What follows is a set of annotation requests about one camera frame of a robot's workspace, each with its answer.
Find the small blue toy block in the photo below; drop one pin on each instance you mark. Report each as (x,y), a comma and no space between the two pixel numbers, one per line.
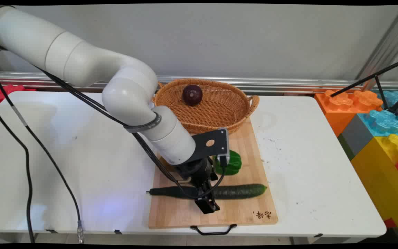
(392,98)

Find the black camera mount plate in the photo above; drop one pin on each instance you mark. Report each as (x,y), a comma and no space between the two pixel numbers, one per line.
(207,143)

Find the purple onion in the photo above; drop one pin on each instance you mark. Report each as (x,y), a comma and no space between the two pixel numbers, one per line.
(192,95)

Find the bamboo cutting board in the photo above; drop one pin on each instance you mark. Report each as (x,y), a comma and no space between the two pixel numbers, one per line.
(240,211)

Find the large blue toy block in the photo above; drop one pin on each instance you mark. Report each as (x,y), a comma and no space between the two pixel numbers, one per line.
(382,122)

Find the grey toy building block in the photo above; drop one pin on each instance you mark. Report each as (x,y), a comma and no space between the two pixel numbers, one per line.
(356,136)

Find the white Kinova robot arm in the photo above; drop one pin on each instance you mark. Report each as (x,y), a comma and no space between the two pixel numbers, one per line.
(81,58)

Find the dark green cucumber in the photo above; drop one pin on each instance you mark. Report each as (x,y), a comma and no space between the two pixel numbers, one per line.
(244,191)

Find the yellow toy building block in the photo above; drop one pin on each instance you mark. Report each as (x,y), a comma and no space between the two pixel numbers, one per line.
(378,173)

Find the green bell pepper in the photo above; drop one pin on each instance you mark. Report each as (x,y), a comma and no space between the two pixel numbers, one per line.
(233,164)

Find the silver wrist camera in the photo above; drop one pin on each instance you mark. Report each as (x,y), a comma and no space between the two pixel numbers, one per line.
(223,157)

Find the black tripod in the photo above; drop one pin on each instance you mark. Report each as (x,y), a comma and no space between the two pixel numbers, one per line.
(368,79)

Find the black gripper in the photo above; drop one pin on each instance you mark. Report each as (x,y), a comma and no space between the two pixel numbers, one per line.
(193,169)

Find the orange toy building block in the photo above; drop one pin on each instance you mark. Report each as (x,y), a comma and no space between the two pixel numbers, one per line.
(337,114)

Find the oval wicker basket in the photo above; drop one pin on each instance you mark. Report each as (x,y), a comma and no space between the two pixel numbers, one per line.
(219,107)

